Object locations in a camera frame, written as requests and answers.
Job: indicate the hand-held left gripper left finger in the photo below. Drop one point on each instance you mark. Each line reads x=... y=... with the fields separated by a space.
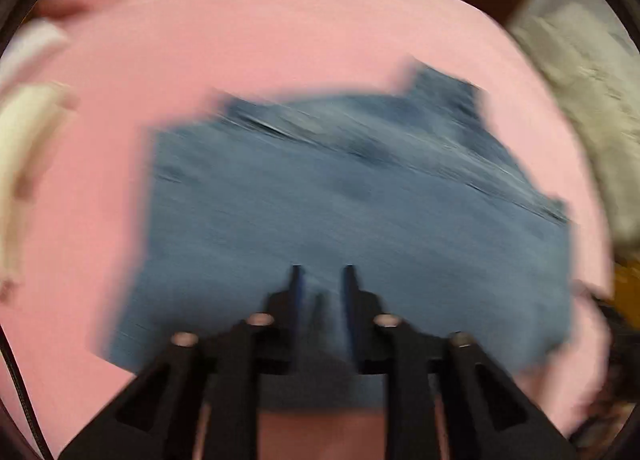
x=299 y=297

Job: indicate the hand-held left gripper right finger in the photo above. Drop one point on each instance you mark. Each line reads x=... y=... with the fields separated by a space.
x=348 y=300

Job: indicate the pink bed sheet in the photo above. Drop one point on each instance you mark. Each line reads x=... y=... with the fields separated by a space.
x=300 y=30

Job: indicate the beige textured blanket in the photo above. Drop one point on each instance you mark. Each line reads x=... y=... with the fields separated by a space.
x=590 y=90

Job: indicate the white cloth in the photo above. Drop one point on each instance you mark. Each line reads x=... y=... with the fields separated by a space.
x=27 y=50

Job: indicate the cream cloth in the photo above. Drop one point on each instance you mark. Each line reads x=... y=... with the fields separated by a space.
x=25 y=140

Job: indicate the blue denim jeans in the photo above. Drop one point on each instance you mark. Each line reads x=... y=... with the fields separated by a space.
x=325 y=200

